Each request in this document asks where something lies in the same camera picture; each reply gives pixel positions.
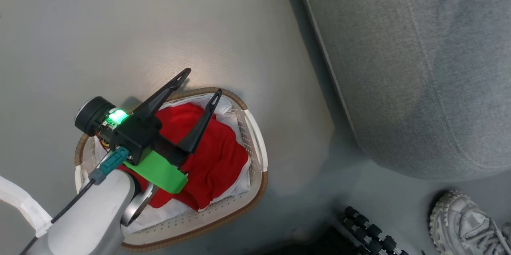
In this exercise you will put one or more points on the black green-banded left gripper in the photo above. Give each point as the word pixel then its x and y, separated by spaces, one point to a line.
pixel 131 133

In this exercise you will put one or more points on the grey chunky sneaker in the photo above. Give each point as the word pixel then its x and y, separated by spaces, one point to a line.
pixel 463 223

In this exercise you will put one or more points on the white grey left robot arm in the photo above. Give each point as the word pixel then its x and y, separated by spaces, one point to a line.
pixel 94 215

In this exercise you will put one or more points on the grey fabric sofa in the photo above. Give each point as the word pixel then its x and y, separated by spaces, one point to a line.
pixel 419 67

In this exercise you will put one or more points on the white perforated laundry basket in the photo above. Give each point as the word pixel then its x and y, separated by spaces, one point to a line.
pixel 249 139

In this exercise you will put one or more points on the red garment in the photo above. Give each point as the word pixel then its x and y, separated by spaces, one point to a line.
pixel 215 159

